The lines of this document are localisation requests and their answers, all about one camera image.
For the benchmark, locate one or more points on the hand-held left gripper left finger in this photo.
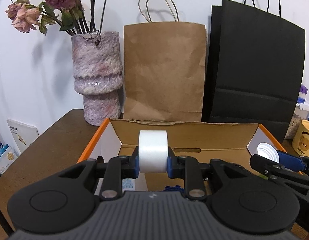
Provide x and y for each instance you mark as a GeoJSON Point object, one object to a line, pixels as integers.
{"type": "Point", "coordinates": [136, 165]}

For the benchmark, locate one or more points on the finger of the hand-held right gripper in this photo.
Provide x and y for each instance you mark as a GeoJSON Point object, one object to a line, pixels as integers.
{"type": "Point", "coordinates": [289, 159]}
{"type": "Point", "coordinates": [263, 163]}

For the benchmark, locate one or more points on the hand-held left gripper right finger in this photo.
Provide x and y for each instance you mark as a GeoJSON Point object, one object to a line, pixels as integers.
{"type": "Point", "coordinates": [170, 166]}

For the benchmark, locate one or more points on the blue bottle cap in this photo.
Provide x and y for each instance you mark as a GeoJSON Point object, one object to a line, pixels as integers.
{"type": "Point", "coordinates": [172, 188]}

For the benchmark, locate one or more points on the red cardboard box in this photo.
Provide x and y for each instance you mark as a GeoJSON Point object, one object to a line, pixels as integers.
{"type": "Point", "coordinates": [189, 135]}

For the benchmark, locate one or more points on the yellow bear mug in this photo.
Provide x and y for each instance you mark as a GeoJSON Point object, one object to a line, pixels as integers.
{"type": "Point", "coordinates": [304, 140]}

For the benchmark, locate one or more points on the clear jar purple lid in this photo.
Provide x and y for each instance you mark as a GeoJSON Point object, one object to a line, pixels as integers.
{"type": "Point", "coordinates": [300, 110]}

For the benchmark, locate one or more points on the brown paper bag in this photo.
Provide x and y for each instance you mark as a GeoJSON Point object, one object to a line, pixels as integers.
{"type": "Point", "coordinates": [164, 72]}

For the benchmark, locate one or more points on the black paper bag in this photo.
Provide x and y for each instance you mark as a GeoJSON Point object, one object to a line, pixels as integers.
{"type": "Point", "coordinates": [254, 67]}

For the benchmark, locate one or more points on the pink mottled ceramic vase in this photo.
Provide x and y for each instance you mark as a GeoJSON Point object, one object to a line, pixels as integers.
{"type": "Point", "coordinates": [97, 67]}

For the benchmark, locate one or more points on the blue white packet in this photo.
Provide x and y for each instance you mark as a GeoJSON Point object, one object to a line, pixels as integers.
{"type": "Point", "coordinates": [3, 157]}

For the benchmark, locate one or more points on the dried rose bouquet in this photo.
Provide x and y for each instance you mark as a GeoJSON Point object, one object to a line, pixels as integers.
{"type": "Point", "coordinates": [59, 0]}

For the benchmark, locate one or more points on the white wall panel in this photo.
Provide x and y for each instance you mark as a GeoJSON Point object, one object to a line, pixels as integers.
{"type": "Point", "coordinates": [22, 135]}

